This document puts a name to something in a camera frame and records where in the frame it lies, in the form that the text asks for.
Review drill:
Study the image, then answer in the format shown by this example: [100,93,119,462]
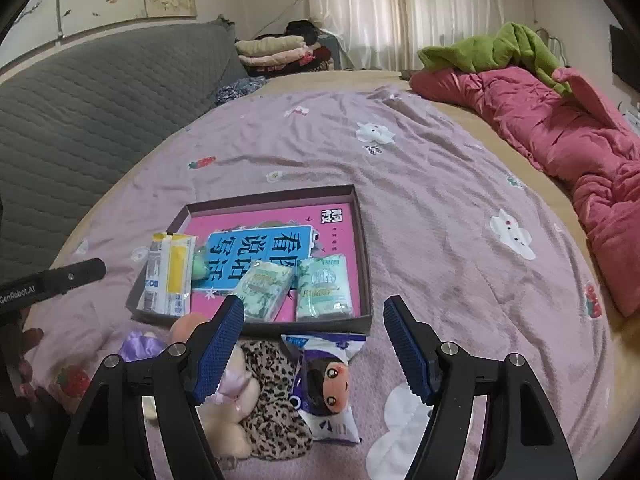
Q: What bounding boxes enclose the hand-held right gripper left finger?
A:
[52,295,246,480]

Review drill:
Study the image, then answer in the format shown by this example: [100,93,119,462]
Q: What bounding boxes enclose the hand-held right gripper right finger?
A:
[383,295,576,480]

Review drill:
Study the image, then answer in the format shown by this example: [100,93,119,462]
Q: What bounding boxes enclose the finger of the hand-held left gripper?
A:
[39,258,107,296]

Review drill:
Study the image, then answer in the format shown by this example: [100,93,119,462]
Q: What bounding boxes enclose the pink satin scrunchie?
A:
[212,365,256,403]

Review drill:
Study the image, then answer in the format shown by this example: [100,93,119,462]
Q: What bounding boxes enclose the leopard print scrunchie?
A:
[237,338,316,461]

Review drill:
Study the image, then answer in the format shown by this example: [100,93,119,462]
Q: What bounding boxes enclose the purple satin scrunchie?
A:
[119,330,168,363]

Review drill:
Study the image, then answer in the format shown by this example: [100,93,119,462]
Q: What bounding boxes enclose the green tissue pack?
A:
[231,262,296,322]
[295,255,356,322]

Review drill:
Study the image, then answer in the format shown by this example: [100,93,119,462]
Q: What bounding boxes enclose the doll face packet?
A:
[280,332,368,446]

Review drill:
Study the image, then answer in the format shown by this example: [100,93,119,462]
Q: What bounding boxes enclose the green makeup sponge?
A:
[192,245,213,281]

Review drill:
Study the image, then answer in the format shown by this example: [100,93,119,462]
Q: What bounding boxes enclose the white and yellow wipes packet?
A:
[139,232,197,318]

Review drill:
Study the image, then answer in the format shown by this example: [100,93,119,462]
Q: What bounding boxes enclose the shallow brown cardboard box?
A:
[124,185,373,336]

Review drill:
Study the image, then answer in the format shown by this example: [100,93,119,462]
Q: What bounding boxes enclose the person's left hand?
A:
[19,327,48,398]

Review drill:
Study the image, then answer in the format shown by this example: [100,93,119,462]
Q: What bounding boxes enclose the pink book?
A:
[187,205,361,318]

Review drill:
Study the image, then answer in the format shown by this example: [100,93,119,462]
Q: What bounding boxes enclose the grey quilted headboard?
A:
[0,22,248,286]

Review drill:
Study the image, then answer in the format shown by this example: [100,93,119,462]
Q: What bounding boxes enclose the purple printed blanket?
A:
[22,85,618,480]

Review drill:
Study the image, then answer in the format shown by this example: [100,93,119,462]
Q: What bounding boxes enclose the blue knitted cloth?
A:
[215,76,268,106]

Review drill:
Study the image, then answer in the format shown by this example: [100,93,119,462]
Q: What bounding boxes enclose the pink quilt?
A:
[410,66,640,317]

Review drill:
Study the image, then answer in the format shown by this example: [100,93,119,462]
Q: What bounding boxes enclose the stack of folded pastel clothes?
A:
[234,35,321,67]

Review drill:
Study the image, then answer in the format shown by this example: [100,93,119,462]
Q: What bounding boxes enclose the dark clothes pile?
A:
[255,19,346,77]

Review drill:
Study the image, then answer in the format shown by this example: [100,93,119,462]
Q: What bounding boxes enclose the green cloth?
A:
[417,21,573,96]

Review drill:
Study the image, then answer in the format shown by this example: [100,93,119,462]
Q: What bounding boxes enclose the white curtains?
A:
[305,0,506,73]

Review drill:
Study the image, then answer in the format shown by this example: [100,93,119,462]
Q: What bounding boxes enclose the black television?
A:
[609,24,640,83]

